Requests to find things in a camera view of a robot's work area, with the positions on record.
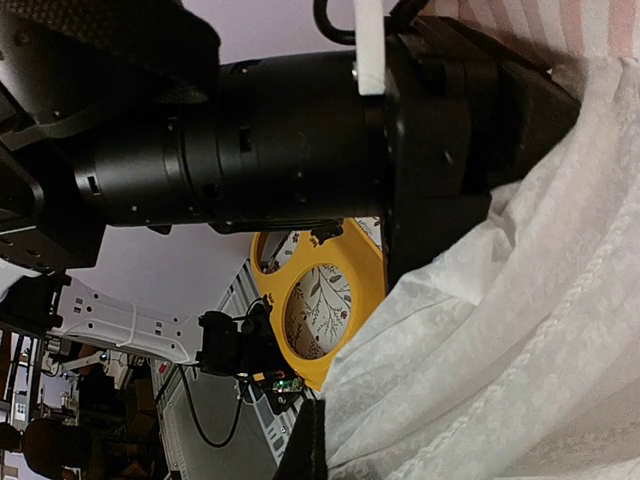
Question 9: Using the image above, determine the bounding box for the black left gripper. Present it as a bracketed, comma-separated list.
[72, 14, 501, 296]

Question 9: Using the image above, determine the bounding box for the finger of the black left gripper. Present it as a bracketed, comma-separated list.
[494, 58, 580, 186]

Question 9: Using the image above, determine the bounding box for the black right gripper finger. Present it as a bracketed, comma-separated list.
[273, 399, 328, 480]

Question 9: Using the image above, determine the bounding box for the pink striped pet tent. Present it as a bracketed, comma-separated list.
[322, 1, 639, 479]

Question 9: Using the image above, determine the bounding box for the yellow double bowl holder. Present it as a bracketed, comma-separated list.
[250, 217, 386, 391]

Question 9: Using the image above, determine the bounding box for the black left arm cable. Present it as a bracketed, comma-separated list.
[154, 364, 246, 449]

